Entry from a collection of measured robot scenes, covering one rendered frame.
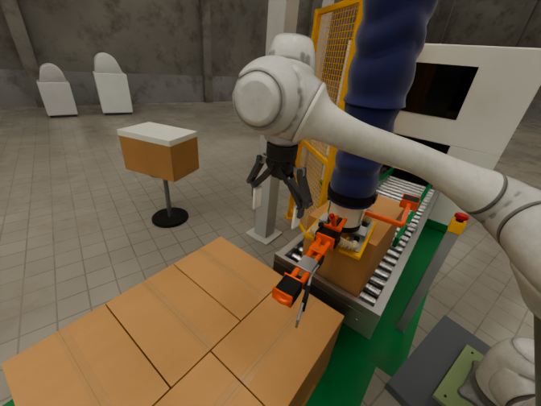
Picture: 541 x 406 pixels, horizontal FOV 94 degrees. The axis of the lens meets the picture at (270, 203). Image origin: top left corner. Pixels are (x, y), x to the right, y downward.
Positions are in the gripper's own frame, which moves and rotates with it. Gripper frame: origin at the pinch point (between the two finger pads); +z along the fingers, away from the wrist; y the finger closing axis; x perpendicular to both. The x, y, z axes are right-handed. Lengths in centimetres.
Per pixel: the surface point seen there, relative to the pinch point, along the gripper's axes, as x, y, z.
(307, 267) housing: -16.3, -5.8, 28.2
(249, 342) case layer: -6, 11, 81
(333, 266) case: -66, 0, 66
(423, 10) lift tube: -56, -9, -53
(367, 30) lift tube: -51, 5, -48
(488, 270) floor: -251, -101, 136
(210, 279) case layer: -19, 55, 81
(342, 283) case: -66, -8, 75
